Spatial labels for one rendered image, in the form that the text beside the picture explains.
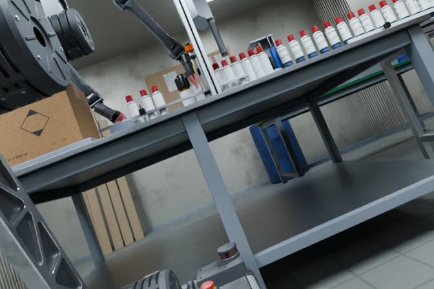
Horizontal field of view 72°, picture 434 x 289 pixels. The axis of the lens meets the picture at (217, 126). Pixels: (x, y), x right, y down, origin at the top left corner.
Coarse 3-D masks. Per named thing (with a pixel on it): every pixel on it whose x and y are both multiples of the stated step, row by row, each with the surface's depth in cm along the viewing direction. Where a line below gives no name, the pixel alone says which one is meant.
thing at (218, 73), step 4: (212, 64) 160; (216, 64) 160; (216, 68) 159; (216, 72) 158; (220, 72) 158; (216, 76) 158; (220, 76) 158; (224, 76) 159; (220, 80) 158; (224, 80) 158; (224, 88) 157; (228, 88) 158
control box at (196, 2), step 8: (184, 0) 148; (192, 0) 146; (200, 0) 154; (192, 8) 146; (200, 8) 149; (208, 8) 158; (192, 16) 146; (200, 16) 147; (208, 16) 154; (200, 24) 155; (208, 24) 158
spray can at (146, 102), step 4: (140, 92) 155; (144, 92) 155; (144, 96) 154; (148, 96) 155; (144, 100) 154; (148, 100) 154; (144, 104) 154; (148, 104) 153; (152, 104) 155; (148, 108) 153; (152, 108) 154; (152, 112) 153; (148, 116) 153; (152, 116) 153; (156, 116) 154
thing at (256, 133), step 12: (288, 120) 404; (252, 132) 405; (276, 132) 385; (288, 132) 390; (264, 144) 391; (276, 144) 384; (264, 156) 396; (288, 156) 381; (300, 156) 389; (288, 168) 381; (276, 180) 390; (288, 180) 381
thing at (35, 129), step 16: (64, 96) 113; (80, 96) 129; (16, 112) 111; (32, 112) 112; (48, 112) 112; (64, 112) 112; (80, 112) 121; (0, 128) 110; (16, 128) 110; (32, 128) 111; (48, 128) 111; (64, 128) 112; (80, 128) 113; (96, 128) 135; (0, 144) 109; (16, 144) 110; (32, 144) 110; (48, 144) 110; (64, 144) 111; (16, 160) 109
